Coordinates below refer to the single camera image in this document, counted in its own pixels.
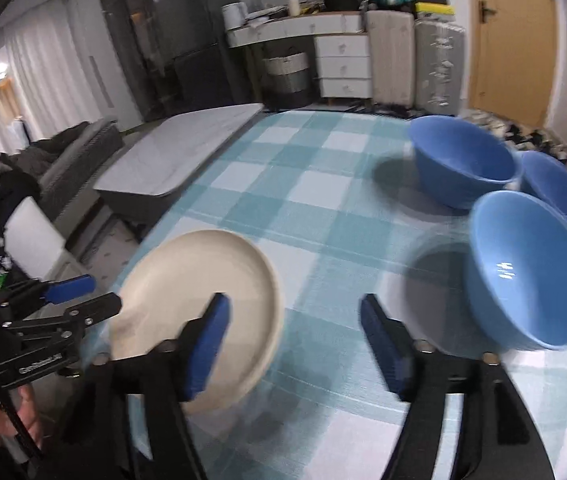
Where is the silver suitcase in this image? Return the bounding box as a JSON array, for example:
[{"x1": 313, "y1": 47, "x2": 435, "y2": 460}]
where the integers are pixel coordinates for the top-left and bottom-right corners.
[{"x1": 413, "y1": 19, "x2": 467, "y2": 117}]

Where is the white grey laundry basket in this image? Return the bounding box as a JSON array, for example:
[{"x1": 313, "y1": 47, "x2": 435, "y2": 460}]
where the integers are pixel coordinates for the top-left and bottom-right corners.
[{"x1": 262, "y1": 50, "x2": 311, "y2": 108}]

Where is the grey coffee table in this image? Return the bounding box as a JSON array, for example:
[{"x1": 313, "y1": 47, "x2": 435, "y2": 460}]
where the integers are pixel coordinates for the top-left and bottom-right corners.
[{"x1": 93, "y1": 102, "x2": 266, "y2": 226}]

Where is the beige suitcase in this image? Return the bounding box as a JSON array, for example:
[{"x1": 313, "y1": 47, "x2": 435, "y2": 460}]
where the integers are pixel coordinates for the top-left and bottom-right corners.
[{"x1": 366, "y1": 9, "x2": 417, "y2": 111}]

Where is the white box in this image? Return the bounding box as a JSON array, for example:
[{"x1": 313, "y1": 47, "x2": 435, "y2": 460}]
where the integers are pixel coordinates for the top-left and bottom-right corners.
[{"x1": 3, "y1": 195, "x2": 71, "y2": 281}]

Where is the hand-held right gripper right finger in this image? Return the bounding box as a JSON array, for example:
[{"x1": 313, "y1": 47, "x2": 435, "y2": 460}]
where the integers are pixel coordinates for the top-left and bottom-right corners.
[{"x1": 360, "y1": 294, "x2": 557, "y2": 480}]

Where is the blue bowl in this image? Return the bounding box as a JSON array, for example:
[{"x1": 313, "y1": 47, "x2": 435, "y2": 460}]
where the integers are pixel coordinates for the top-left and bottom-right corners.
[
  {"x1": 516, "y1": 150, "x2": 567, "y2": 240},
  {"x1": 467, "y1": 191, "x2": 567, "y2": 352},
  {"x1": 408, "y1": 115, "x2": 523, "y2": 211}
]

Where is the wooden door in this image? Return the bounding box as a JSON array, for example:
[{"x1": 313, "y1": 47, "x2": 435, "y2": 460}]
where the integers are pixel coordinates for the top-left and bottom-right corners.
[{"x1": 466, "y1": 0, "x2": 559, "y2": 128}]

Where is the dark grey refrigerator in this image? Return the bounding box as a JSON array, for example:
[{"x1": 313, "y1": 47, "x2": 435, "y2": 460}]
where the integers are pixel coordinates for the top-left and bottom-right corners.
[{"x1": 150, "y1": 0, "x2": 244, "y2": 106}]

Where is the teal checked tablecloth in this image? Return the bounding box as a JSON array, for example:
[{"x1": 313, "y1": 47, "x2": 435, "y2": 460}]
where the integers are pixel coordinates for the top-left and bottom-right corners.
[{"x1": 123, "y1": 107, "x2": 567, "y2": 480}]

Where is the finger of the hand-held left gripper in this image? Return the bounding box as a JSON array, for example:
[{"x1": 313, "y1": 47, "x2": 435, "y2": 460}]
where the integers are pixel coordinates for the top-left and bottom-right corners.
[
  {"x1": 0, "y1": 275, "x2": 96, "y2": 313},
  {"x1": 0, "y1": 292, "x2": 123, "y2": 348}
]

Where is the white drawer cabinet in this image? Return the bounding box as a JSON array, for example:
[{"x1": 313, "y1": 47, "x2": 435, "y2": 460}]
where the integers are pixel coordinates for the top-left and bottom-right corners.
[{"x1": 313, "y1": 32, "x2": 371, "y2": 98}]

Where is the beige plate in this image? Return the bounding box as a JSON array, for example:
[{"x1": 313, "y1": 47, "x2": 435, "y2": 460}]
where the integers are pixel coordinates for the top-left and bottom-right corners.
[{"x1": 110, "y1": 230, "x2": 285, "y2": 402}]

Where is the yellow black shoe box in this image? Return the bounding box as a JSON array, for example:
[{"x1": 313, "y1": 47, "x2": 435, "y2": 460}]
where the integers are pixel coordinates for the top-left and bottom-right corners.
[{"x1": 415, "y1": 2, "x2": 457, "y2": 23}]

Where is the white cylindrical canister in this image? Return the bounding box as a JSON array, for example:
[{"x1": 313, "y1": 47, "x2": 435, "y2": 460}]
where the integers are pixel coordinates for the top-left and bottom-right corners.
[{"x1": 222, "y1": 2, "x2": 249, "y2": 31}]

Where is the white vanity desk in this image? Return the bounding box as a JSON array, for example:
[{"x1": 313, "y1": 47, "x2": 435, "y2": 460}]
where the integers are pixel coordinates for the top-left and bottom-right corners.
[{"x1": 226, "y1": 10, "x2": 369, "y2": 106}]

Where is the group of assorted sneakers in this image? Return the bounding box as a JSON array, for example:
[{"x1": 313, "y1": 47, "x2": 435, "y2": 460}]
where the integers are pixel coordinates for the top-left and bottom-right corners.
[{"x1": 458, "y1": 110, "x2": 567, "y2": 161}]

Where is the white curtain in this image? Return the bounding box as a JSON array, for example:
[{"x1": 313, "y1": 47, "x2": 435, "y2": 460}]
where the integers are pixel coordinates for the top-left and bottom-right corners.
[{"x1": 0, "y1": 0, "x2": 139, "y2": 171}]

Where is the dark glass cabinet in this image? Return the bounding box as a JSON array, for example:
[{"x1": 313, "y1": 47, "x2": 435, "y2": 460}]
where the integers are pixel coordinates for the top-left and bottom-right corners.
[{"x1": 96, "y1": 0, "x2": 174, "y2": 121}]

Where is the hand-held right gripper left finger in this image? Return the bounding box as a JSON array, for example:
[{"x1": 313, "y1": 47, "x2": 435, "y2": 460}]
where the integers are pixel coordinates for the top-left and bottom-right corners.
[{"x1": 58, "y1": 292, "x2": 231, "y2": 480}]

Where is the dark grey sofa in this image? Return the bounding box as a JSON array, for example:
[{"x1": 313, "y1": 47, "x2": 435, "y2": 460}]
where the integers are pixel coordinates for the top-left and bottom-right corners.
[{"x1": 0, "y1": 120, "x2": 124, "y2": 221}]

